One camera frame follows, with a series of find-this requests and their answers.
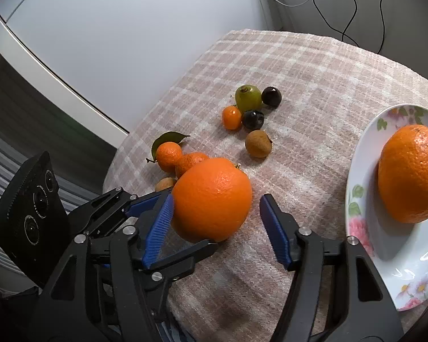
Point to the small leafless tangerine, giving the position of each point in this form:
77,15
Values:
191,162

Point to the small kumquat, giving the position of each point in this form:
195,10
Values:
232,117

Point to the small tangerine with leaf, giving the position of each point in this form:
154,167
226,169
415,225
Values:
168,156

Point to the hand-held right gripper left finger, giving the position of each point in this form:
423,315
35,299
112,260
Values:
158,231

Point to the large smooth orange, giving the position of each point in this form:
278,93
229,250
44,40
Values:
212,199

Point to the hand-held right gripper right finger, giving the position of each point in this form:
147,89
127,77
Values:
275,231

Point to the white refrigerator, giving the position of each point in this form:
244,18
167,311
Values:
128,42

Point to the floral white plate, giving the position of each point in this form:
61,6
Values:
388,242

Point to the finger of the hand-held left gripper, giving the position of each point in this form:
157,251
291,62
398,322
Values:
185,258
105,205

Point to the pink checked tablecloth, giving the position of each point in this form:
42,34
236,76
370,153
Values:
324,89

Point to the green grape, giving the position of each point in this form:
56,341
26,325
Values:
248,98

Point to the brown longan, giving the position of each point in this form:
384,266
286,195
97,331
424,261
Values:
258,143
165,184

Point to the large bumpy orange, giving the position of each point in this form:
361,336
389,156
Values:
410,174

